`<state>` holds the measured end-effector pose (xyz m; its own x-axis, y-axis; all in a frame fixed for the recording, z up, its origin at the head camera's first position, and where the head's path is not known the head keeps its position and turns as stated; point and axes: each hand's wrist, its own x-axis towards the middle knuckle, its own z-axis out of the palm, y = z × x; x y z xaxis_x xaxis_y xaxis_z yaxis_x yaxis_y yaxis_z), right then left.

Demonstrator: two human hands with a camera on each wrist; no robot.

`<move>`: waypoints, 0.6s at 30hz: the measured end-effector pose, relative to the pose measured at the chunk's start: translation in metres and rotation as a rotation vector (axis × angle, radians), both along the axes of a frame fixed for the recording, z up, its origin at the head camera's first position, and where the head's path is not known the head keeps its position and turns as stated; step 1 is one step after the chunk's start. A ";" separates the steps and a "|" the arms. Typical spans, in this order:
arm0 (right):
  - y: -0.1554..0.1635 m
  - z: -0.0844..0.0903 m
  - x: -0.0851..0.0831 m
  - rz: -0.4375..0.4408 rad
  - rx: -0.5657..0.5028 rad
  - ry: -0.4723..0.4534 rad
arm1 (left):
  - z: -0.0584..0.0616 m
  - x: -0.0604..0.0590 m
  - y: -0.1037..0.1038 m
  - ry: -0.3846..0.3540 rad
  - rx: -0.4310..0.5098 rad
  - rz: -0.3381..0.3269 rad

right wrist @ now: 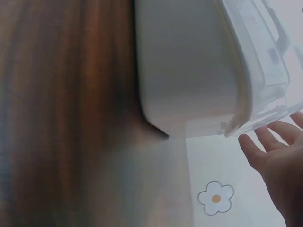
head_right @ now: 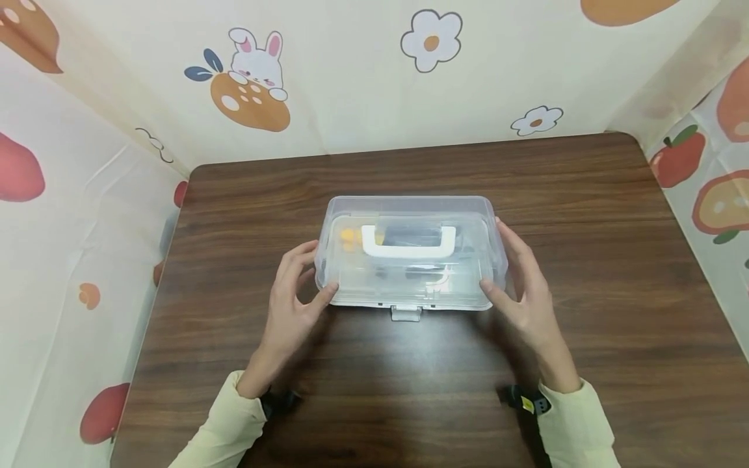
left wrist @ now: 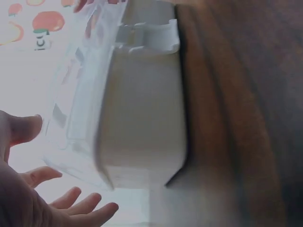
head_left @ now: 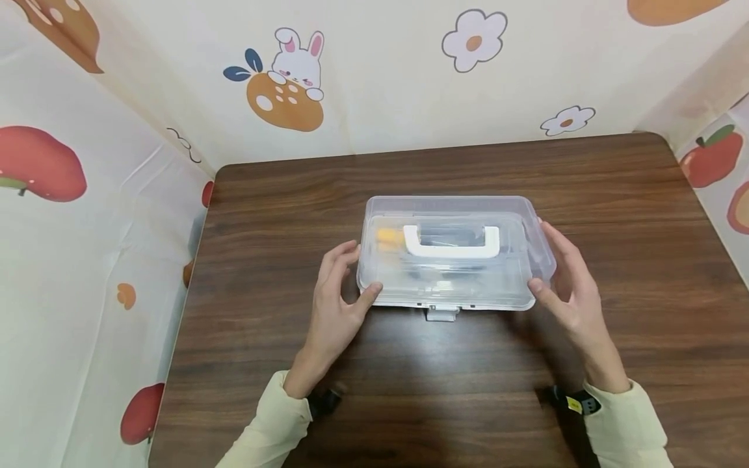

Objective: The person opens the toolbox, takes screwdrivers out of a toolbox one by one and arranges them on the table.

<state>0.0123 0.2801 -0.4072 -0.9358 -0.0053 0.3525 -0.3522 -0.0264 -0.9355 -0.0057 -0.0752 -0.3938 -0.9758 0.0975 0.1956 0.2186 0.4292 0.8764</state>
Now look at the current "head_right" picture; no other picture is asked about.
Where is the person's left hand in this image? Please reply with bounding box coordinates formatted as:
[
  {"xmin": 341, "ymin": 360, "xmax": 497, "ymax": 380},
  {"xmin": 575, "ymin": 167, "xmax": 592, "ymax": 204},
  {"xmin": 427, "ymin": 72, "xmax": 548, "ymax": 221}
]
[{"xmin": 236, "ymin": 240, "xmax": 340, "ymax": 399}]

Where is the person's right hand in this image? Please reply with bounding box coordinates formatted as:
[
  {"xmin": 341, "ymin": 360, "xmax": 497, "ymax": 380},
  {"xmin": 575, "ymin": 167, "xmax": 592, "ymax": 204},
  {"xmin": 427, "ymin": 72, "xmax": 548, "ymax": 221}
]
[{"xmin": 479, "ymin": 217, "xmax": 584, "ymax": 395}]

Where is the clear plastic box white handle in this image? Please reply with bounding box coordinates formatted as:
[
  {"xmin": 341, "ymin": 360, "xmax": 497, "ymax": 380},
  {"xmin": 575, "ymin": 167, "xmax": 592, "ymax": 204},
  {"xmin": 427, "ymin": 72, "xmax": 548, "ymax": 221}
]
[{"xmin": 314, "ymin": 195, "xmax": 509, "ymax": 323}]

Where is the person's right forearm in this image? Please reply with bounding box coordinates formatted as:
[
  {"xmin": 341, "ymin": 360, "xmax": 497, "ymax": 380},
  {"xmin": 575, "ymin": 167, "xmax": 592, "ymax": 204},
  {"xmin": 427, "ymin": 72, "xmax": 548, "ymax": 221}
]
[{"xmin": 536, "ymin": 377, "xmax": 622, "ymax": 468}]

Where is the person's left forearm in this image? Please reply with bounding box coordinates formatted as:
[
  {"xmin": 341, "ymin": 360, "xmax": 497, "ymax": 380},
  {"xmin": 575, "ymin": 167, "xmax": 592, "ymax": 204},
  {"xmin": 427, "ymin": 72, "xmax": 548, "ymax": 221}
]
[{"xmin": 168, "ymin": 370, "xmax": 270, "ymax": 468}]

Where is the black wrist band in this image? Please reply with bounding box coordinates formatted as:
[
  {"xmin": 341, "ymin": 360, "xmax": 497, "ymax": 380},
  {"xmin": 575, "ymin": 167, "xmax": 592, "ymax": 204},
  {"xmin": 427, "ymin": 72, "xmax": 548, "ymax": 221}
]
[
  {"xmin": 497, "ymin": 383, "xmax": 553, "ymax": 417},
  {"xmin": 259, "ymin": 387, "xmax": 304, "ymax": 421}
]

